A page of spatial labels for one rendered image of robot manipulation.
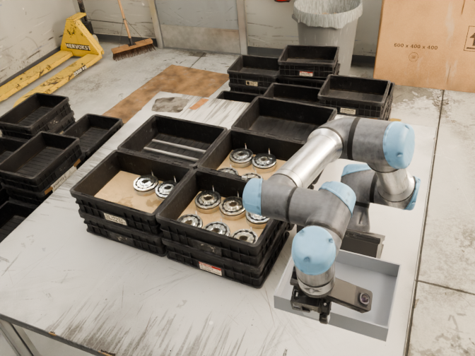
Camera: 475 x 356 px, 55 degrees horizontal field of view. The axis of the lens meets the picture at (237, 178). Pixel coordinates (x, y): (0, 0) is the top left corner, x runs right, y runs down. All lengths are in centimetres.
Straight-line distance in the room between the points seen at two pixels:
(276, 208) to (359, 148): 38
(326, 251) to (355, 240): 73
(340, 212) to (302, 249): 11
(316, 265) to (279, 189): 19
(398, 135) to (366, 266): 35
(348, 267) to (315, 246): 47
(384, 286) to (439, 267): 151
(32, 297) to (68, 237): 30
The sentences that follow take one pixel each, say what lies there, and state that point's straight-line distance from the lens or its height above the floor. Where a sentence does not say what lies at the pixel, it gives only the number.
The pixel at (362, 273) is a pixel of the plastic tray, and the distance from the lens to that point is 127.
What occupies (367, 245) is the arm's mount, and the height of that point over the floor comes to 90.
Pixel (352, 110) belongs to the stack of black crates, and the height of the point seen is 52.
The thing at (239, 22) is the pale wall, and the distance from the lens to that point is 481.
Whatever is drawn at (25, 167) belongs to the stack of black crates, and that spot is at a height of 49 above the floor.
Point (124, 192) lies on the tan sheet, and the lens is 194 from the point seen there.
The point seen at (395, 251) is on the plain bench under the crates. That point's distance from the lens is 180.
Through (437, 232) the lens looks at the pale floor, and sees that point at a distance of 293.
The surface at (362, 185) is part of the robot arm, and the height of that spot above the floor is 99.
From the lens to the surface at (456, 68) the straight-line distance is 431.
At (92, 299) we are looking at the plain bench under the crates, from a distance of 177.
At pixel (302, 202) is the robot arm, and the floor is 142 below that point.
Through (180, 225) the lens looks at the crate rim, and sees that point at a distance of 158.
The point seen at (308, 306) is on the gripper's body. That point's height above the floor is 120.
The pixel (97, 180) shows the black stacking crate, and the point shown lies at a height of 88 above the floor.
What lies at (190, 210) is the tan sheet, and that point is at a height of 83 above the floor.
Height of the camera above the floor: 202
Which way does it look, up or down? 39 degrees down
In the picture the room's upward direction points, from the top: 6 degrees counter-clockwise
